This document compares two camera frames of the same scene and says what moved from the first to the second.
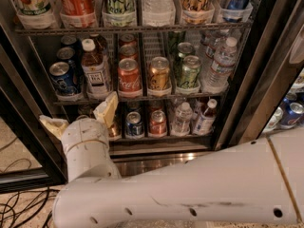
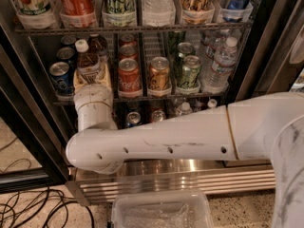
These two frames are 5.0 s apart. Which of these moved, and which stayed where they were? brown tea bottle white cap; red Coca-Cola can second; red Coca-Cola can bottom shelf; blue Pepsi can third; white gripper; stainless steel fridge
Moved: brown tea bottle white cap; white gripper
Stayed: stainless steel fridge; red Coca-Cola can bottom shelf; red Coca-Cola can second; blue Pepsi can third
